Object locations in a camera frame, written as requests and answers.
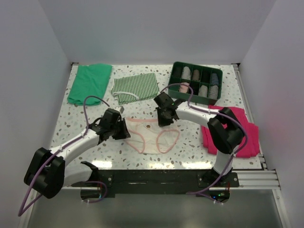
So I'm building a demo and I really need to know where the pink rolled underwear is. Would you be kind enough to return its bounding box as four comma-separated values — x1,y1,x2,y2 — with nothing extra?
179,82,189,93

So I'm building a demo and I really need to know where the aluminium frame rail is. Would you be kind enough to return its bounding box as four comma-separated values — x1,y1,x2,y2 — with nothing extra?
228,153,282,190

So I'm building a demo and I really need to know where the green divided storage tray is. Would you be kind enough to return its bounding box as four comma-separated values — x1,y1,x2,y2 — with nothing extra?
168,62,223,105

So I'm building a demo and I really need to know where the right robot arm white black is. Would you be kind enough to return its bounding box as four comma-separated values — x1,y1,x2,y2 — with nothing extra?
154,92,248,187

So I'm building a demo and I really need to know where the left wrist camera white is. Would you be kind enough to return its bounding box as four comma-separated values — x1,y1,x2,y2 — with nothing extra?
115,105,124,114

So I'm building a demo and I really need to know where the grey striped rolled sock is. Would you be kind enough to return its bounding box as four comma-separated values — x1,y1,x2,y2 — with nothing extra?
208,85,219,100

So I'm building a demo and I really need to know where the green folded cloth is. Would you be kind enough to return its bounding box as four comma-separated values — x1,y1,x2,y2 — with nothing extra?
67,64,113,106

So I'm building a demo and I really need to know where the beige grey rolled sock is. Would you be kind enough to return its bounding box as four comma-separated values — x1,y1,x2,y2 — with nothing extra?
198,85,208,97

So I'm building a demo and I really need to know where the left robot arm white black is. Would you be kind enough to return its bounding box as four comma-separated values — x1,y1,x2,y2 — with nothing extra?
24,106,130,199

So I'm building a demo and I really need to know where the white pink-trimmed underwear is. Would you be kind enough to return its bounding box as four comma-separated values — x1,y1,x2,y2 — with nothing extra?
124,118,180,154

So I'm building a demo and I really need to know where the pink folded cloth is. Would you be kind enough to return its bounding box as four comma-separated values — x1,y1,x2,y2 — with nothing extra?
201,107,260,159

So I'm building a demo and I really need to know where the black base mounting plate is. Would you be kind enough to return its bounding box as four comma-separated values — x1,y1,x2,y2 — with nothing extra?
70,169,238,199

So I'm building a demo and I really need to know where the brown rolled sock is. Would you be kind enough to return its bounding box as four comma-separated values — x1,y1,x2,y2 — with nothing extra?
191,69,200,81

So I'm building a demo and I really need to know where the green white striped underwear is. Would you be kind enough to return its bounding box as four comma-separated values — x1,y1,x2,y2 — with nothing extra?
111,73,159,105

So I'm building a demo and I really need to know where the blue striped rolled sock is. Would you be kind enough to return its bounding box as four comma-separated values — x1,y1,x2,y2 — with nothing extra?
210,73,219,86

